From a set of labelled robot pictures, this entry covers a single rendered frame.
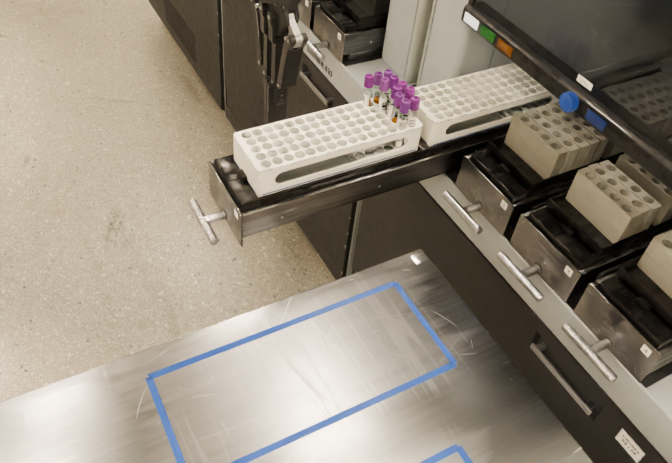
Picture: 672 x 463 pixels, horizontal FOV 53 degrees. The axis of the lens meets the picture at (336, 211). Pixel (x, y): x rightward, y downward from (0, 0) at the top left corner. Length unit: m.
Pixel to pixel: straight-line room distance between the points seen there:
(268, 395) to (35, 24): 2.55
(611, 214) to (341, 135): 0.42
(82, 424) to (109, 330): 1.10
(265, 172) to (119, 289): 1.06
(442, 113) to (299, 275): 0.96
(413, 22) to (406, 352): 0.73
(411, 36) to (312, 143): 0.42
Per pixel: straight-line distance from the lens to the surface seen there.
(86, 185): 2.30
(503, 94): 1.23
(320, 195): 1.05
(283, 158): 1.02
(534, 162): 1.15
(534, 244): 1.09
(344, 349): 0.84
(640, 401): 1.06
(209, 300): 1.92
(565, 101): 1.04
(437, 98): 1.18
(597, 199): 1.07
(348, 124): 1.10
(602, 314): 1.04
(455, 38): 1.27
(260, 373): 0.82
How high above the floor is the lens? 1.52
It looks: 44 degrees down
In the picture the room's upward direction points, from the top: 7 degrees clockwise
